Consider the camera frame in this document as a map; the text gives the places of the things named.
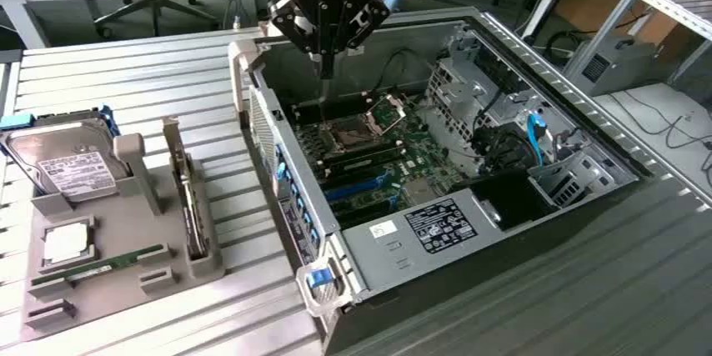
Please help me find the grey power supply unit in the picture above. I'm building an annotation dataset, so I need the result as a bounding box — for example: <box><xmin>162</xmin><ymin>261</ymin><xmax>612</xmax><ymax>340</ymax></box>
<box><xmin>339</xmin><ymin>188</ymin><xmax>507</xmax><ymax>295</ymax></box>

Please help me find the thin black cable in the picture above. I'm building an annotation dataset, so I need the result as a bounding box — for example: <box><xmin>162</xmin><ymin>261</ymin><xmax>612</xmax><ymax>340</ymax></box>
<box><xmin>608</xmin><ymin>88</ymin><xmax>712</xmax><ymax>153</ymax></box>

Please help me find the silver CPU chip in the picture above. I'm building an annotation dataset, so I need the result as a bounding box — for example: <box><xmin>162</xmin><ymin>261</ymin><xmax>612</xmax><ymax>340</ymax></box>
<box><xmin>43</xmin><ymin>224</ymin><xmax>94</xmax><ymax>265</ymax></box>

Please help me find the coiled black cable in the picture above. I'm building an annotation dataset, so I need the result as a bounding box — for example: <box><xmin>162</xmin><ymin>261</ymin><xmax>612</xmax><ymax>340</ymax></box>
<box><xmin>544</xmin><ymin>30</ymin><xmax>583</xmax><ymax>59</ymax></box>

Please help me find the black wire bundle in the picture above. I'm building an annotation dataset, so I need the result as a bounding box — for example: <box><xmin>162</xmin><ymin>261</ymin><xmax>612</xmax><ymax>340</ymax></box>
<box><xmin>472</xmin><ymin>126</ymin><xmax>535</xmax><ymax>173</ymax></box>

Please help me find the aluminium frame rack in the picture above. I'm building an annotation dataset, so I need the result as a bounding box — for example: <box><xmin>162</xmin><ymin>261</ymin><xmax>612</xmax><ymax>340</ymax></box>
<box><xmin>562</xmin><ymin>0</ymin><xmax>712</xmax><ymax>97</ymax></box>

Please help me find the green RAM stick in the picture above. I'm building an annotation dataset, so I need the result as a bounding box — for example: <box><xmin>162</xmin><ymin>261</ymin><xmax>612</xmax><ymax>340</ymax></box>
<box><xmin>31</xmin><ymin>247</ymin><xmax>166</xmax><ymax>286</ymax></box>

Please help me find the perforated metal drive cage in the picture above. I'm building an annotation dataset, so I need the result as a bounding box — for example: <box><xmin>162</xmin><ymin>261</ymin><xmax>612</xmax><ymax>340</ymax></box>
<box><xmin>426</xmin><ymin>33</ymin><xmax>539</xmax><ymax>157</ymax></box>

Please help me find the green motherboard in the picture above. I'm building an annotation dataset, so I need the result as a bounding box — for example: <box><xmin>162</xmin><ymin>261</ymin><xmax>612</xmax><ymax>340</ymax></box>
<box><xmin>292</xmin><ymin>93</ymin><xmax>486</xmax><ymax>228</ymax></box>

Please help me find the CPU socket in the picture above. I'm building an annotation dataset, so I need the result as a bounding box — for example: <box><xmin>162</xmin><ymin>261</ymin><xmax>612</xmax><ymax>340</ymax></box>
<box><xmin>327</xmin><ymin>120</ymin><xmax>383</xmax><ymax>153</ymax></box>

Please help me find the metal disk bay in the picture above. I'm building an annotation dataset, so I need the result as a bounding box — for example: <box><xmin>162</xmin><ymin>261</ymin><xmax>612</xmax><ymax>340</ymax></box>
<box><xmin>527</xmin><ymin>153</ymin><xmax>620</xmax><ymax>212</ymax></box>

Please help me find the grey open PC case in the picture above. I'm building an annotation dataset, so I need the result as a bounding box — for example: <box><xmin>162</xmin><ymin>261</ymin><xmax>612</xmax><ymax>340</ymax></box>
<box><xmin>227</xmin><ymin>5</ymin><xmax>658</xmax><ymax>356</ymax></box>

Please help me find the metal socket cover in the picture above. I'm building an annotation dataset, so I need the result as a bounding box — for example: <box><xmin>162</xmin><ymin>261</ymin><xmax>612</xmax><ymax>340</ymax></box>
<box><xmin>364</xmin><ymin>95</ymin><xmax>411</xmax><ymax>136</ymax></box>

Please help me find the dark RAM stick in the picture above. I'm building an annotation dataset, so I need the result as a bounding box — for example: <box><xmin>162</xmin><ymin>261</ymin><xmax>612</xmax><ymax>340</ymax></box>
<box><xmin>326</xmin><ymin>149</ymin><xmax>407</xmax><ymax>174</ymax></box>

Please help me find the grey computer tower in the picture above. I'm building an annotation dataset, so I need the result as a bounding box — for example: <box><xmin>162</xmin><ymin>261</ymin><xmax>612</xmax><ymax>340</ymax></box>
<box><xmin>582</xmin><ymin>33</ymin><xmax>672</xmax><ymax>98</ymax></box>

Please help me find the blue expansion slot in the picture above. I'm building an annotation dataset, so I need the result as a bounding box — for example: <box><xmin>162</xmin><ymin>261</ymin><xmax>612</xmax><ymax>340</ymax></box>
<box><xmin>326</xmin><ymin>178</ymin><xmax>388</xmax><ymax>203</ymax></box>

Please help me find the hard disk drive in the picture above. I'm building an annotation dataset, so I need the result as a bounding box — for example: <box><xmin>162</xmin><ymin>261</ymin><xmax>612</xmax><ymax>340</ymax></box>
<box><xmin>0</xmin><ymin>103</ymin><xmax>135</xmax><ymax>203</ymax></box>

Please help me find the grey parts rack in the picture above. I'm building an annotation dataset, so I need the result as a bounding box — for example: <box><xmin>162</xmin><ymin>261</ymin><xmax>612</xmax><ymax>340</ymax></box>
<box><xmin>20</xmin><ymin>133</ymin><xmax>227</xmax><ymax>343</ymax></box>

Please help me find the blue SATA wire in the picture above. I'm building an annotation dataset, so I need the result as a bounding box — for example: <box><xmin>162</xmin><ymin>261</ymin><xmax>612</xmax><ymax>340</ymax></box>
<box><xmin>526</xmin><ymin>110</ymin><xmax>550</xmax><ymax>165</ymax></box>

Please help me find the black graphics card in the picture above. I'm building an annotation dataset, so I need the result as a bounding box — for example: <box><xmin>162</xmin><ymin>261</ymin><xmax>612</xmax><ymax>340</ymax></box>
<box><xmin>163</xmin><ymin>116</ymin><xmax>212</xmax><ymax>259</ymax></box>

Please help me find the silver chipset heatsink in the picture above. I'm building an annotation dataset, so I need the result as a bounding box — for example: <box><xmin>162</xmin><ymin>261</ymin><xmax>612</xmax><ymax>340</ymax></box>
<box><xmin>400</xmin><ymin>178</ymin><xmax>447</xmax><ymax>205</ymax></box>

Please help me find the thin black looped wire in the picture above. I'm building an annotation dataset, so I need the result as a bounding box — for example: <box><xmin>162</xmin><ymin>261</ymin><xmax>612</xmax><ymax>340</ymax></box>
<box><xmin>378</xmin><ymin>49</ymin><xmax>440</xmax><ymax>94</ymax></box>

